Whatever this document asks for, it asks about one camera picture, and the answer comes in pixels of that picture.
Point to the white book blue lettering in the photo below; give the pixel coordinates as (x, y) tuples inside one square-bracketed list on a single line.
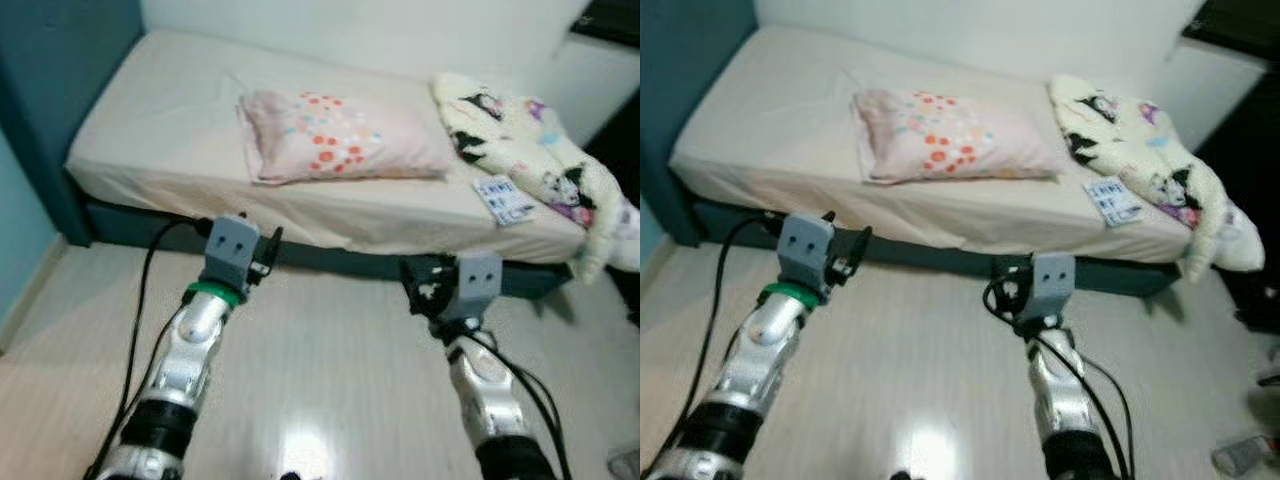
[(503, 200), (1115, 200)]

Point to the pink dotted pillow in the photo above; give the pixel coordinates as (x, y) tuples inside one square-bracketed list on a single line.
[(1010, 150), (400, 150)]

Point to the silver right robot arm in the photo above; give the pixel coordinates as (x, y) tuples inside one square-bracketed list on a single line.
[(1065, 400), (490, 400)]

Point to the bed with cream sheet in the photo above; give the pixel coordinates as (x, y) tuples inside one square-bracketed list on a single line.
[(790, 130), (200, 130)]

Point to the cream cartoon print blanket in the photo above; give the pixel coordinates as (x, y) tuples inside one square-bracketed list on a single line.
[(1120, 130), (500, 130)]

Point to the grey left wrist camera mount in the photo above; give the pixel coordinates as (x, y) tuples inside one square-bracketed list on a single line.
[(805, 250), (232, 250)]

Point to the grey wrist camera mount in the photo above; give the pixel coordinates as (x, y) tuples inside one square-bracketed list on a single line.
[(805, 250), (478, 282), (1053, 282), (232, 250)]

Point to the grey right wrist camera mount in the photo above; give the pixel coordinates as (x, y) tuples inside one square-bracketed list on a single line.
[(1053, 282), (478, 282)]

